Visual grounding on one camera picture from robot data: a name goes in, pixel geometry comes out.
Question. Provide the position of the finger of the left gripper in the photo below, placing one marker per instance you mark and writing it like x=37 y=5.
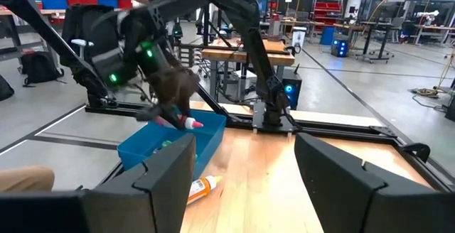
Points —
x=179 y=121
x=151 y=113

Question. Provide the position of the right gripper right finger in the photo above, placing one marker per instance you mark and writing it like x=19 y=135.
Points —
x=341 y=197

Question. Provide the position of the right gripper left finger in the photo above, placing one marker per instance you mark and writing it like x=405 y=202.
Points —
x=153 y=197

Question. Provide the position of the pink food colouring bottle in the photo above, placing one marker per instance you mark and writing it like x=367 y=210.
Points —
x=192 y=123

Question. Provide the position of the green food colouring bottle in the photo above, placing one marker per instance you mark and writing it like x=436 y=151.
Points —
x=167 y=143

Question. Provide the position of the orange food colouring bottle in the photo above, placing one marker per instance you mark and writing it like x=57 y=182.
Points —
x=199 y=188

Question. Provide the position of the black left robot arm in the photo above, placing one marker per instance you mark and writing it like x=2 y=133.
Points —
x=249 y=30

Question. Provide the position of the black office chair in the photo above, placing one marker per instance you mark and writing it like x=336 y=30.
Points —
x=81 y=23

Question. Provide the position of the blue plastic bin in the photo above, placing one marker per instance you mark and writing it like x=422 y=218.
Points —
x=213 y=133

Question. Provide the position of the wooden workbench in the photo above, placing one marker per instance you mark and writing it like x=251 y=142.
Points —
x=249 y=56

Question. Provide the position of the black backpack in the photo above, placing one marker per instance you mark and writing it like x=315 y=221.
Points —
x=39 y=67

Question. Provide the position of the black computer tower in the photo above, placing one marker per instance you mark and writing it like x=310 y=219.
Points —
x=295 y=84

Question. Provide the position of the person's leg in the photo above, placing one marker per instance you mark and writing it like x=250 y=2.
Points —
x=25 y=179

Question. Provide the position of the red storage crate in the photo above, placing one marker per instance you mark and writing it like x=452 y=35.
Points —
x=81 y=0

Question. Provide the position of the white floor device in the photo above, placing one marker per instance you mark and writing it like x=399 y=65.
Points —
x=298 y=37

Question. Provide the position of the blue lit computer tower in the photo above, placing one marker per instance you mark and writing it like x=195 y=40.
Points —
x=339 y=48

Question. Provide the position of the blue storage crate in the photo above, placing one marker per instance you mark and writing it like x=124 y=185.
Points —
x=49 y=1

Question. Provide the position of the blue trash bin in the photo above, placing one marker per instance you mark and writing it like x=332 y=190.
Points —
x=327 y=36

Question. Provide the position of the black rolling desk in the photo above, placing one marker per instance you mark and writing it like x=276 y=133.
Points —
x=369 y=27

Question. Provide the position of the red storage shelf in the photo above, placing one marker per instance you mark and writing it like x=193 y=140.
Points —
x=327 y=7

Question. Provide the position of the black metal rig frame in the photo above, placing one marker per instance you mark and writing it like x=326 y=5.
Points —
x=320 y=128

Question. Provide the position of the black frame clamp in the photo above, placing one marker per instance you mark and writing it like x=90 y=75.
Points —
x=419 y=149

